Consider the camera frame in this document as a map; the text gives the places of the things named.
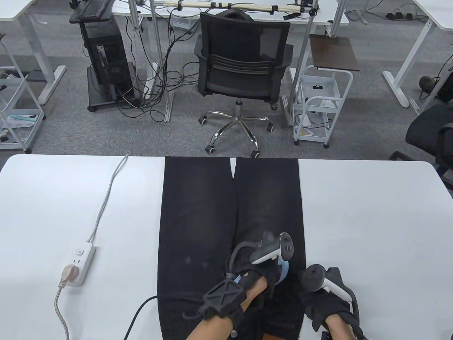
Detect person's left hand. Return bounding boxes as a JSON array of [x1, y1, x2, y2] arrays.
[[229, 253, 284, 308]]

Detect person's right hand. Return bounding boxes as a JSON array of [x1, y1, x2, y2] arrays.
[[298, 267, 354, 332]]

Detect light blue electric iron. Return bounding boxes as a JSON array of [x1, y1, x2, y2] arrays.
[[234, 260, 291, 284]]

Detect black trousers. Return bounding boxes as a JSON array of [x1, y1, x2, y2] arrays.
[[157, 156, 307, 340]]

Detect braided iron cord with plug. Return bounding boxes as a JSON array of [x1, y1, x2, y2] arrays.
[[53, 265, 76, 340]]

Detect person's right forearm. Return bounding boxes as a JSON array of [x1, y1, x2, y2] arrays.
[[324, 313, 356, 340]]

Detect person's left forearm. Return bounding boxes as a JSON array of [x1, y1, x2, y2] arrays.
[[186, 276, 268, 340]]

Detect grey white right controller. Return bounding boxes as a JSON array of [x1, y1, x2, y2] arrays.
[[301, 264, 354, 302]]

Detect grey white controller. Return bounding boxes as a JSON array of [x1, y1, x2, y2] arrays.
[[301, 264, 354, 302], [251, 232, 294, 265]]

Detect grey white left controller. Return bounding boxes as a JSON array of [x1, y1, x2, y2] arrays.
[[251, 232, 294, 265]]

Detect white table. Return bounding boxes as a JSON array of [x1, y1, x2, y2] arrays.
[[0, 154, 453, 340]]

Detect white power strip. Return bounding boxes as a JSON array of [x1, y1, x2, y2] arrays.
[[60, 241, 97, 287]]

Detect black mesh office chair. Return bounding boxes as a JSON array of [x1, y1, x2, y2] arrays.
[[194, 9, 294, 159]]

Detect white metal utility cart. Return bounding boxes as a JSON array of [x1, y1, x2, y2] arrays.
[[0, 34, 45, 154], [292, 65, 354, 148]]

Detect black padded chair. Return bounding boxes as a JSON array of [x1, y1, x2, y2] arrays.
[[390, 104, 453, 192]]

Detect dark brown wooden board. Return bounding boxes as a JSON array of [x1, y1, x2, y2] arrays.
[[310, 35, 360, 72]]

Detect black rolling computer stand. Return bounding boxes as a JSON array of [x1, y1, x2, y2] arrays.
[[69, 0, 147, 112]]

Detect black computer tower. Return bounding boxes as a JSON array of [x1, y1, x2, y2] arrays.
[[86, 25, 133, 101]]

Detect long white desk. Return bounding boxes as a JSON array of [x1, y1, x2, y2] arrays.
[[113, 0, 349, 38]]

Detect black keyboard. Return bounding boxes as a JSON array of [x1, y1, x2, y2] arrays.
[[79, 0, 111, 18]]

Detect white desk with slanted legs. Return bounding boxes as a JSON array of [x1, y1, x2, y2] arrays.
[[382, 0, 453, 114]]

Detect white desk with panel legs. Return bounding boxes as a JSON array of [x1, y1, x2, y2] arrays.
[[0, 0, 67, 106]]

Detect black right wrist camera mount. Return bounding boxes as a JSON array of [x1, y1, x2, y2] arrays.
[[319, 329, 365, 340]]

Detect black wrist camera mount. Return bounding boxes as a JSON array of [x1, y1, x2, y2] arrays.
[[198, 280, 246, 321], [319, 329, 365, 340]]

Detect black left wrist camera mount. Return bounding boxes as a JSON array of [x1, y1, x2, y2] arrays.
[[198, 280, 246, 321]]

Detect grey power strip cable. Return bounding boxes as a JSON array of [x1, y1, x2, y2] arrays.
[[87, 154, 130, 244]]

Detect tangle of black floor cables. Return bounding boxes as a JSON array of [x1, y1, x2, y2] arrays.
[[119, 7, 200, 123]]

